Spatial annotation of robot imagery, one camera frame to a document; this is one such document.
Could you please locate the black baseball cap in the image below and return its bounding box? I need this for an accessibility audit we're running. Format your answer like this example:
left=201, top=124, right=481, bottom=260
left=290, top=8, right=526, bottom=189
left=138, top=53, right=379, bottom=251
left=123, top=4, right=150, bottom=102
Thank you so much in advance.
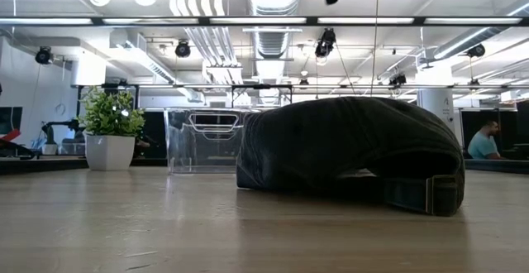
left=235, top=95, right=467, bottom=218

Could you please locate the black ceiling spotlight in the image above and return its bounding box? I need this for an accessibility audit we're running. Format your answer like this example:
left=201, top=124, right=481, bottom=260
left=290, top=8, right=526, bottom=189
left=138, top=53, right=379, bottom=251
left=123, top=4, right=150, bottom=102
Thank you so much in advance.
left=174, top=39, right=193, bottom=59
left=314, top=27, right=337, bottom=59
left=34, top=45, right=54, bottom=65
left=466, top=43, right=487, bottom=59
left=388, top=72, right=408, bottom=87

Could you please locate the black overhead beam with lights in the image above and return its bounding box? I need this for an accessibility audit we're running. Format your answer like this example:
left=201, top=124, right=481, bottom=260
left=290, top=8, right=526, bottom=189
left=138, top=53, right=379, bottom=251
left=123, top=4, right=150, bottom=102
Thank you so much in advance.
left=0, top=15, right=529, bottom=28

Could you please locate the white round column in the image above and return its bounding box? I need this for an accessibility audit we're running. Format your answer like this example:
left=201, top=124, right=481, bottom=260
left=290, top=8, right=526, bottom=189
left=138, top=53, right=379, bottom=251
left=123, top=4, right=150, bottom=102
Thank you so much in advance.
left=416, top=87, right=456, bottom=136

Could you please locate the clear plastic bin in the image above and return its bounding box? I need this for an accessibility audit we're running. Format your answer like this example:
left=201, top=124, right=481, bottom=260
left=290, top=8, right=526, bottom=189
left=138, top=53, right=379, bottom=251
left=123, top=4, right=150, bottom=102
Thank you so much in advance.
left=164, top=106, right=251, bottom=175

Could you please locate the person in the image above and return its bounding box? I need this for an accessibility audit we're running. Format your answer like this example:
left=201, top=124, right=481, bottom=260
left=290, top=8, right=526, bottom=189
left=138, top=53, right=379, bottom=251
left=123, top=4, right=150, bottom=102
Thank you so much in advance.
left=467, top=119, right=504, bottom=160

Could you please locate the green plant in white pot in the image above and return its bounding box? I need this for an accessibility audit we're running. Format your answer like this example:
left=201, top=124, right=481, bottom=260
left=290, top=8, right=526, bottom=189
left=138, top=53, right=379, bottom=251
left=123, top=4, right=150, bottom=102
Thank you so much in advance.
left=78, top=85, right=146, bottom=172

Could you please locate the small cactus in white pot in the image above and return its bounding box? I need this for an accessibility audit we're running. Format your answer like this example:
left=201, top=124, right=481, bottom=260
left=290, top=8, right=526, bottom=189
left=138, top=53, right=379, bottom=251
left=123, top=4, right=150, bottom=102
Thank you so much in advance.
left=41, top=124, right=60, bottom=156

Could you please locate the red flat object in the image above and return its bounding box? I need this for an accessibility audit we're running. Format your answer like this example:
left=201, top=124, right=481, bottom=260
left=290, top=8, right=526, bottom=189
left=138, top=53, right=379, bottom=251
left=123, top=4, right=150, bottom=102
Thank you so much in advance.
left=0, top=128, right=21, bottom=144

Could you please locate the black background equipment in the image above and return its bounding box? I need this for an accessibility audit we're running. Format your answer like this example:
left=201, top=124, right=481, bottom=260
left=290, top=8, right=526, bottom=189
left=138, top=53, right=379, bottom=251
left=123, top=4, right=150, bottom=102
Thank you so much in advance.
left=0, top=139, right=38, bottom=160

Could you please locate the thin hanging cable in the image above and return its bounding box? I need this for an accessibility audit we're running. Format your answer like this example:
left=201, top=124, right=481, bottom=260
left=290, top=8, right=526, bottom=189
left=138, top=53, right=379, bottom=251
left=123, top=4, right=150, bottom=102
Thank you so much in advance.
left=369, top=0, right=381, bottom=97

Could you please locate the black background frame rail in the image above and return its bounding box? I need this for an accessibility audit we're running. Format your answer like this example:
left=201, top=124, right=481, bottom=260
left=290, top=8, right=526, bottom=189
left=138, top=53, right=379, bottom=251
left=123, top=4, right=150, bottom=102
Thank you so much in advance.
left=75, top=83, right=529, bottom=91

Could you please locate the dark wall monitor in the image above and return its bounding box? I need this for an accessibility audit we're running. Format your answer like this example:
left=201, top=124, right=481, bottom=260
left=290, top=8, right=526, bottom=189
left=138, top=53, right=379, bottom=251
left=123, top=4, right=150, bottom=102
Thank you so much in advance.
left=0, top=106, right=24, bottom=136

